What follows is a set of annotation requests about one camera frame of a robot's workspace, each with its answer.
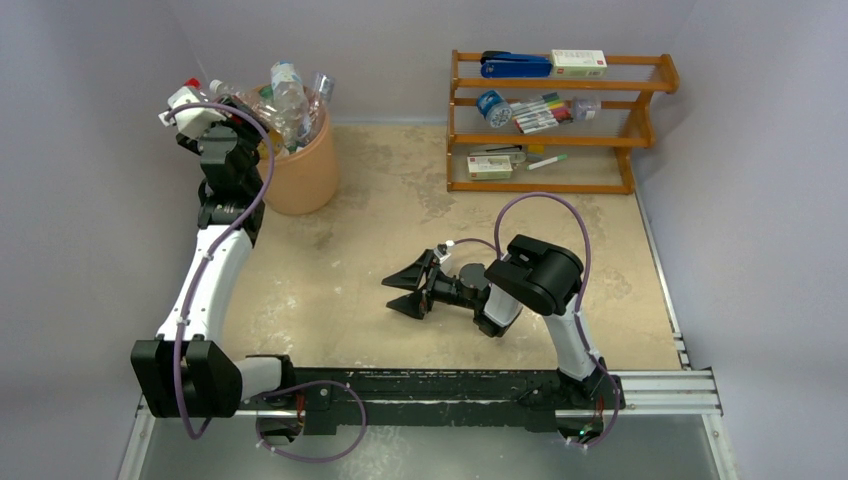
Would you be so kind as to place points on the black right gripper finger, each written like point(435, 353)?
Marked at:
point(414, 305)
point(420, 275)

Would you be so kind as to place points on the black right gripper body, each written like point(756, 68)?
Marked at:
point(428, 285)

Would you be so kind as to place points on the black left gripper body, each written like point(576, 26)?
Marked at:
point(251, 136)

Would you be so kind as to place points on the crushed clear bottle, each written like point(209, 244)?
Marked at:
point(261, 107)

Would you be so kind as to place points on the white blue label bottle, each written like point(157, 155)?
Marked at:
point(291, 104)

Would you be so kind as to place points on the red gold tea bottle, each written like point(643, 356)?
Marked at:
point(273, 149)

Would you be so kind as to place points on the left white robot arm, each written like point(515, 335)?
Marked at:
point(183, 370)

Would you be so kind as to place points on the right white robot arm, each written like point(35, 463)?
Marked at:
point(532, 274)

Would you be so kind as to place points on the orange plastic bin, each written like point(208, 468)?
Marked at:
point(304, 181)

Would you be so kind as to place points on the white stapler box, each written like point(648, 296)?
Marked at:
point(489, 167)

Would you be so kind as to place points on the grey stapler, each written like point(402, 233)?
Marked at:
point(514, 152)

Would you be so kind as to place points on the green white marker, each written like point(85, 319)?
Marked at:
point(545, 162)

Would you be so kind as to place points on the wooden shelf rack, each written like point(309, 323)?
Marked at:
point(599, 151)

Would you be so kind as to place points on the blue tape roll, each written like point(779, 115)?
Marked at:
point(494, 108)

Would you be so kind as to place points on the pack of coloured markers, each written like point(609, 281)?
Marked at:
point(540, 113)

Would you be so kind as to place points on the blue stapler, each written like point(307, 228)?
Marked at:
point(503, 64)

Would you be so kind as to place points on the small clear jar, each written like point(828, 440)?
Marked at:
point(585, 108)

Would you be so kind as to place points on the white red box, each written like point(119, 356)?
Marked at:
point(574, 64)

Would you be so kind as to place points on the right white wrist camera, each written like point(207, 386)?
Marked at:
point(443, 256)

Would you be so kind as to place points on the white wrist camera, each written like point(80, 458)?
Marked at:
point(187, 111)
point(443, 256)

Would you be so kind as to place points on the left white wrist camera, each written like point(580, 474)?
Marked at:
point(187, 111)

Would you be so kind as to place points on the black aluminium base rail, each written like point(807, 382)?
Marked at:
point(536, 400)

